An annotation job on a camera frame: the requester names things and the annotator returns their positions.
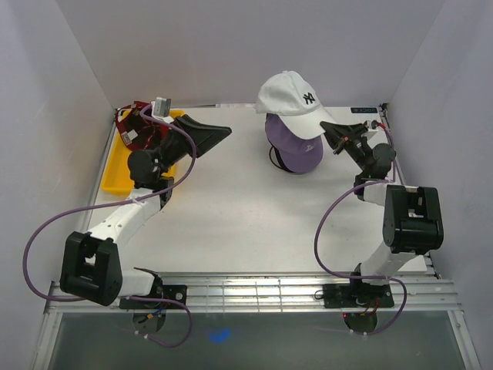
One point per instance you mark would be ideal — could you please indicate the red baseball cap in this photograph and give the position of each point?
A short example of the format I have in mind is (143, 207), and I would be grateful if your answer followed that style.
(138, 133)

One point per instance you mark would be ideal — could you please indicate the yellow plastic bin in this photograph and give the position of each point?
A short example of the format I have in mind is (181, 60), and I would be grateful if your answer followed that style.
(116, 178)

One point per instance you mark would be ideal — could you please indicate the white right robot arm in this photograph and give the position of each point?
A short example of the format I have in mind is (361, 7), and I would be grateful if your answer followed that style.
(412, 222)

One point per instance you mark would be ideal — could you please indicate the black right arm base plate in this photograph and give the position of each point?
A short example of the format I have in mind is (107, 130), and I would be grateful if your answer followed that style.
(354, 296)

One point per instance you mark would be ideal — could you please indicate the black wire hat stand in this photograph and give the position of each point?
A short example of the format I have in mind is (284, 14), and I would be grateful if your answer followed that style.
(276, 164)

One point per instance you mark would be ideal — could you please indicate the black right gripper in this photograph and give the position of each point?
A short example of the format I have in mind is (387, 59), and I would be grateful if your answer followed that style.
(340, 136)

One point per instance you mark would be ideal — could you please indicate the aluminium frame rail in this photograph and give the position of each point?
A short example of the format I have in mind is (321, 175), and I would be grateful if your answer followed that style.
(283, 293)

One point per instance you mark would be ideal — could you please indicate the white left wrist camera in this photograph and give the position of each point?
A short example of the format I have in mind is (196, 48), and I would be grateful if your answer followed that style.
(161, 107)

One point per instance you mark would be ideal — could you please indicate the black NY baseball cap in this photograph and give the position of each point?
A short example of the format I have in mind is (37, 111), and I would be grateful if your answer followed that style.
(277, 161)

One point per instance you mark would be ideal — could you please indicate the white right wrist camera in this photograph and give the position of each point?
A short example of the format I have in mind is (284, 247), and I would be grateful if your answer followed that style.
(372, 128)

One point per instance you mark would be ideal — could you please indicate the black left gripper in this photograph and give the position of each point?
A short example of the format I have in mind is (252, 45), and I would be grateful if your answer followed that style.
(203, 136)

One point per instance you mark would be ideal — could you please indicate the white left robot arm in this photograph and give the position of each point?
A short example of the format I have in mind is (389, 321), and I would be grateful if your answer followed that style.
(91, 267)

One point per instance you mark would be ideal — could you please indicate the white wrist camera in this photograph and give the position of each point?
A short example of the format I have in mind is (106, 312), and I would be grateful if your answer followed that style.
(372, 128)
(161, 107)

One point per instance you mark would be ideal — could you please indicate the purple LA baseball cap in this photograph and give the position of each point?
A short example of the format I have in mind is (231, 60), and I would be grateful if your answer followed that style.
(301, 156)

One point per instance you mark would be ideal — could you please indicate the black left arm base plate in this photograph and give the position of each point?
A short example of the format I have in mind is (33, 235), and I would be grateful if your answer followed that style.
(176, 292)

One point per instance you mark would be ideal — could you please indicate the white baseball cap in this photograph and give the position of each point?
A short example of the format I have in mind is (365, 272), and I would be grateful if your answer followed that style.
(291, 98)

